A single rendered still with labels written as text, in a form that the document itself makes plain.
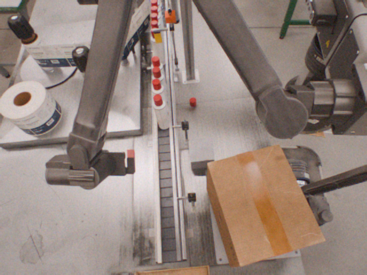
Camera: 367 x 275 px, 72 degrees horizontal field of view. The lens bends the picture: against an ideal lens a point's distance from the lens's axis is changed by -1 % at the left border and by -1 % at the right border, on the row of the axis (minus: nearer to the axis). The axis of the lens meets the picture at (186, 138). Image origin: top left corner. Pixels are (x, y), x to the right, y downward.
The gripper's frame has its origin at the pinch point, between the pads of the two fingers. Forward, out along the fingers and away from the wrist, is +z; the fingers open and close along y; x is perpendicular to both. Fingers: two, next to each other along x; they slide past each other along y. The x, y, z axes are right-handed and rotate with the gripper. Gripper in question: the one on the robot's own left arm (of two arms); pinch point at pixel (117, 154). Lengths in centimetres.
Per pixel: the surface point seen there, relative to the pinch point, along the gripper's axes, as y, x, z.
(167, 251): -12.8, 37.3, 7.8
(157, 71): -6.1, -25.9, 32.9
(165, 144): -8.3, 4.5, 34.4
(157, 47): -2, -38, 53
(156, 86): -6.1, -20.0, 29.6
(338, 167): -124, 41, 121
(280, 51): -96, -53, 197
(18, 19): 55, -49, 39
